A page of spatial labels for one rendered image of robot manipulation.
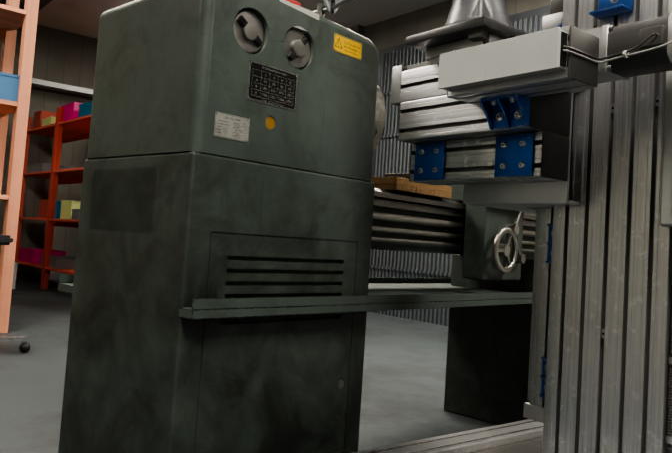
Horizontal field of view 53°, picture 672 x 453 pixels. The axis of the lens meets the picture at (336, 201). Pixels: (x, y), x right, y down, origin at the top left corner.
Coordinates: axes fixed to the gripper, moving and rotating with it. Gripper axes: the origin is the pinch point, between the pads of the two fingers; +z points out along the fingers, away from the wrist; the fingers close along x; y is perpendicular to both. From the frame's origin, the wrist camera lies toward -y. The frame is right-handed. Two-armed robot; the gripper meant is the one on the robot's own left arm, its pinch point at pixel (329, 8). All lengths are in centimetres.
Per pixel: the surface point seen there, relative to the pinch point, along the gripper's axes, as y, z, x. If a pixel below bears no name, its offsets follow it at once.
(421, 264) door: -246, 80, 397
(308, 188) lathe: 14, 53, -17
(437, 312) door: -223, 123, 393
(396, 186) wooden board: 6, 47, 28
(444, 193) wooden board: 6, 47, 54
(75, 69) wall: -691, -132, 251
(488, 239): 14, 61, 70
